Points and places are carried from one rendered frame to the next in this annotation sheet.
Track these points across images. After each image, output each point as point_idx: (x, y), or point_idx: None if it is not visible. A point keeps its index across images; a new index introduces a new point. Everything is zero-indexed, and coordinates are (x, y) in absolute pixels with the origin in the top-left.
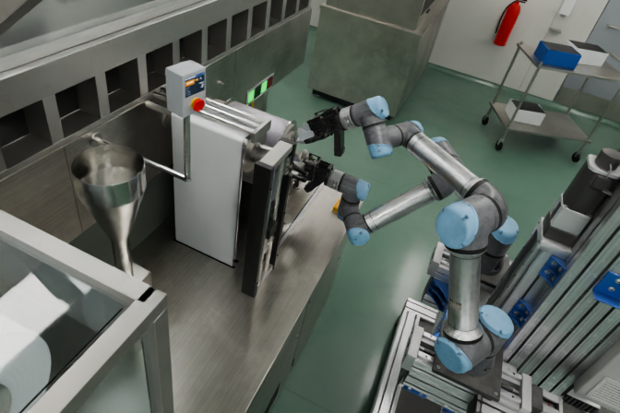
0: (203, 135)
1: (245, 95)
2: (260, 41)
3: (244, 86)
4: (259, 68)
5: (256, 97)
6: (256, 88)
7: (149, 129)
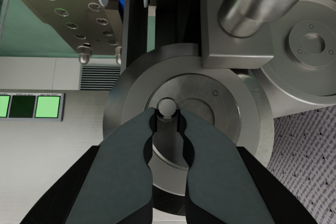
0: None
1: (63, 114)
2: (9, 212)
3: (70, 136)
4: (12, 151)
5: (24, 94)
6: (29, 117)
7: None
